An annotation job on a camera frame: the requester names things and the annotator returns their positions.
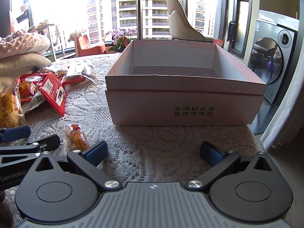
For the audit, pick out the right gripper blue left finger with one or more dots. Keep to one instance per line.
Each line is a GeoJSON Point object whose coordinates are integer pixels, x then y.
{"type": "Point", "coordinates": [85, 164]}

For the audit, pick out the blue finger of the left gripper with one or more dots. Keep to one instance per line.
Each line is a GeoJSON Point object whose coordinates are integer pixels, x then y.
{"type": "Point", "coordinates": [13, 134]}
{"type": "Point", "coordinates": [48, 143]}

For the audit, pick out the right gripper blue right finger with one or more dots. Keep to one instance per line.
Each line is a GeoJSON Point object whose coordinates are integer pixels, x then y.
{"type": "Point", "coordinates": [221, 164]}

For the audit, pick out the yellow small bread bag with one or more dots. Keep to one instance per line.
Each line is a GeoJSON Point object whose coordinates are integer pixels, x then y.
{"type": "Point", "coordinates": [12, 114]}

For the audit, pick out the small orange snack packet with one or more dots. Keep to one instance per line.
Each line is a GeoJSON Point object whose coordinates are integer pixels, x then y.
{"type": "Point", "coordinates": [75, 138]}

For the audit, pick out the red spicy snack packet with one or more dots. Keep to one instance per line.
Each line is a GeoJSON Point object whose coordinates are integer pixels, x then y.
{"type": "Point", "coordinates": [54, 92]}

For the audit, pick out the red chicken snack pouch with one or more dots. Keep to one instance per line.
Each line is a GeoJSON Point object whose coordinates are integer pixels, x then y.
{"type": "Point", "coordinates": [29, 89]}

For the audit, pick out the clear cracker packet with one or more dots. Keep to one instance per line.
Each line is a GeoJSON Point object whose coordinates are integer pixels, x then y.
{"type": "Point", "coordinates": [79, 73]}

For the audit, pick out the white lace tablecloth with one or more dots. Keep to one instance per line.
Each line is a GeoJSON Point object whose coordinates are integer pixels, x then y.
{"type": "Point", "coordinates": [135, 153]}

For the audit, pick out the beige folded blanket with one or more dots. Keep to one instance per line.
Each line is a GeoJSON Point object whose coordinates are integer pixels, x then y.
{"type": "Point", "coordinates": [17, 65]}

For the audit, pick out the pink bumpy blanket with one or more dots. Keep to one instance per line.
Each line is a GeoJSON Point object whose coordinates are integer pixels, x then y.
{"type": "Point", "coordinates": [22, 42]}

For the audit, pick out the pink cardboard box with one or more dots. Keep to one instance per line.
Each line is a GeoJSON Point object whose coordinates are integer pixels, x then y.
{"type": "Point", "coordinates": [181, 83]}

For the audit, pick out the orange kids chair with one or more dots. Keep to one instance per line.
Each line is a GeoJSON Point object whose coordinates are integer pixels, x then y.
{"type": "Point", "coordinates": [83, 47]}

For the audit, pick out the red bag on floor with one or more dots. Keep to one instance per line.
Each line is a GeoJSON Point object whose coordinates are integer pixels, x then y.
{"type": "Point", "coordinates": [218, 42]}

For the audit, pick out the purple orchid flower pot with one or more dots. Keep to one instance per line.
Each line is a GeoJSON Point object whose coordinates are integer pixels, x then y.
{"type": "Point", "coordinates": [120, 38]}

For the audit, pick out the cream upholstered chair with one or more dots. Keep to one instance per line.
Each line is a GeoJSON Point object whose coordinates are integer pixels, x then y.
{"type": "Point", "coordinates": [179, 25]}

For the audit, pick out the grey washing machine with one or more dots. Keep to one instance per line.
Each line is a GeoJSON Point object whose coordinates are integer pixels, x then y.
{"type": "Point", "coordinates": [271, 52]}

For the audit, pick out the black framed door panel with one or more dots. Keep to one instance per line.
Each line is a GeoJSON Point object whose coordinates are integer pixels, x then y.
{"type": "Point", "coordinates": [238, 28]}

